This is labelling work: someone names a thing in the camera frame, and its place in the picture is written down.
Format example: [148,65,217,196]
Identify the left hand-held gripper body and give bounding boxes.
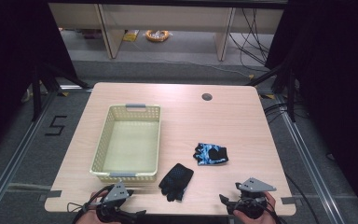
[95,182,131,224]

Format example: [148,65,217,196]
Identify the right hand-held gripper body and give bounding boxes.
[227,176,278,219]

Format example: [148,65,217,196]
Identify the blue patterned fingerless glove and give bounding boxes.
[193,142,230,166]

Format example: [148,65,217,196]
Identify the black fingerless glove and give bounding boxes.
[158,162,195,203]

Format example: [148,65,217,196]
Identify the pale yellow plastic basket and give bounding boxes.
[89,103,162,184]

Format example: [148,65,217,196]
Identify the person's right hand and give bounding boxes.
[232,190,278,224]

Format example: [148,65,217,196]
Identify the person's left hand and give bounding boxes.
[76,189,122,224]

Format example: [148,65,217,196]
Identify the black metal stand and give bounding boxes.
[245,62,297,123]
[31,62,91,122]

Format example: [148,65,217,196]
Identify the dark curtain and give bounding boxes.
[0,0,78,161]
[265,0,358,217]

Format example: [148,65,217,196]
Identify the yellow packet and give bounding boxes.
[122,29,140,43]

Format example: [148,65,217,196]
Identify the left hand-held gripper cable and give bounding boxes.
[66,184,117,224]

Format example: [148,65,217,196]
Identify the hand-held gripper cable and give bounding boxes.
[245,196,288,224]
[66,184,117,224]

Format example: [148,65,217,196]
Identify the right hand-held gripper cable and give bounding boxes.
[245,196,288,224]

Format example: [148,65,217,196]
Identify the black floor cable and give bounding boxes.
[283,172,322,224]

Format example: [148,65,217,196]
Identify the aluminium floor rail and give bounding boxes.
[274,92,347,224]
[0,90,58,217]

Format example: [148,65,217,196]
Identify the black floor cables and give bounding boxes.
[262,102,309,125]

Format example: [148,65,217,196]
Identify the thin grey floor cable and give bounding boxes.
[130,40,254,78]

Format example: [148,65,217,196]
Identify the bundle of black cables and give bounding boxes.
[227,7,271,67]

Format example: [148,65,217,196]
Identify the yellow cable coil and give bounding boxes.
[145,29,171,43]

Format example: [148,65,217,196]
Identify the white desk frame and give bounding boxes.
[48,3,285,62]

